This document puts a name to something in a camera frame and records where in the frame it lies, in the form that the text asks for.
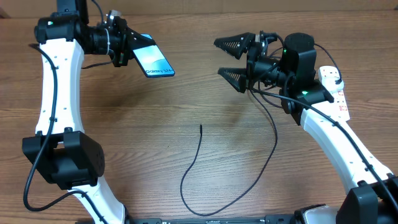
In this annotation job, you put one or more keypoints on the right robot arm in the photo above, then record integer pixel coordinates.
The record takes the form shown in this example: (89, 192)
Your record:
(313, 97)

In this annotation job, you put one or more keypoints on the blue Galaxy smartphone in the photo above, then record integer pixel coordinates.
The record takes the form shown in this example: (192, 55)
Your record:
(152, 61)

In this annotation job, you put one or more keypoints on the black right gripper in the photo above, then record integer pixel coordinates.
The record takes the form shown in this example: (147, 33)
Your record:
(255, 53)

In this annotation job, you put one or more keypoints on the white charger adapter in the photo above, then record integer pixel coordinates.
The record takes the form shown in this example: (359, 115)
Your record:
(330, 83)

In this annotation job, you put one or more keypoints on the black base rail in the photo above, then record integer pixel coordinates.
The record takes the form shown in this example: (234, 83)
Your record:
(214, 221)

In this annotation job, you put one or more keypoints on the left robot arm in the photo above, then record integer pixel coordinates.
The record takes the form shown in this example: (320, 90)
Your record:
(60, 151)

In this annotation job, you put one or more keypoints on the white power strip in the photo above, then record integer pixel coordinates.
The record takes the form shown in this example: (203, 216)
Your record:
(339, 97)

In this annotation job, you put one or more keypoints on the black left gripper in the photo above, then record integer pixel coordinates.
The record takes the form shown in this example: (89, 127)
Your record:
(127, 42)

